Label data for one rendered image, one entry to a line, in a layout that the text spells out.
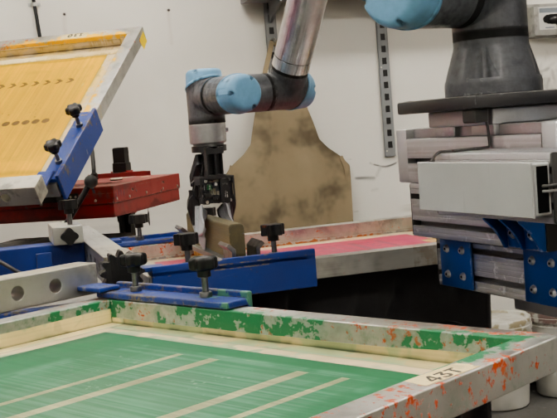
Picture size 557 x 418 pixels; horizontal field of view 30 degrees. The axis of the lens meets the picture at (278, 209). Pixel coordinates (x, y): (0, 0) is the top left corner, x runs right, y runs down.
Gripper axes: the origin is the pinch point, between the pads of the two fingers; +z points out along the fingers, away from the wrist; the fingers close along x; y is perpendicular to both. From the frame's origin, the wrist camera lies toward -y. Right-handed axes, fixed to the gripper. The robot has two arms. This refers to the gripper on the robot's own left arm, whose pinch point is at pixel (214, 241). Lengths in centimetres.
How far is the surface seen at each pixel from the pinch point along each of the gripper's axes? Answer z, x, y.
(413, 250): 2.1, 31.4, 29.6
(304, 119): -23, 85, -196
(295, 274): 3.9, 7.7, 30.7
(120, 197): -5, -7, -89
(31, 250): -2.4, -37.0, 3.3
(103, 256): -3.5, -26.6, 33.5
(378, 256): 2.5, 24.4, 29.6
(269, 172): -3, 68, -195
